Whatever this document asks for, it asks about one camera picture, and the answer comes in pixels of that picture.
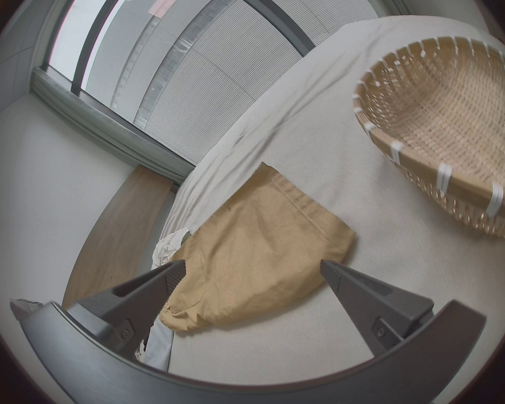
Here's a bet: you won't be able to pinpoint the tan shorts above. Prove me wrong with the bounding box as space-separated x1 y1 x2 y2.
160 162 357 334

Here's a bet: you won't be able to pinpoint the bed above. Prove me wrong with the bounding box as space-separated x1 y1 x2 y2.
62 15 505 394

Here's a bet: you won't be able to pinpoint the pale blue garment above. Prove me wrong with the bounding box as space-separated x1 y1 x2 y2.
135 322 176 372

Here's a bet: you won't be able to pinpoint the window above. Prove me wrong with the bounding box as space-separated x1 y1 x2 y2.
46 0 384 171

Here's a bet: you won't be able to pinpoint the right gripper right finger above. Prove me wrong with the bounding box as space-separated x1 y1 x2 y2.
319 259 437 359

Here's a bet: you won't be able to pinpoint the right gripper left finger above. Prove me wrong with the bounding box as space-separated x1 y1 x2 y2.
66 259 189 359

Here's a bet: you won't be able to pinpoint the round woven basket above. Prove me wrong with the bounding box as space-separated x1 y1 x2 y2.
353 36 505 240

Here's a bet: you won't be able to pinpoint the white garment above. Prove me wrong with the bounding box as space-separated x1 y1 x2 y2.
151 228 191 269

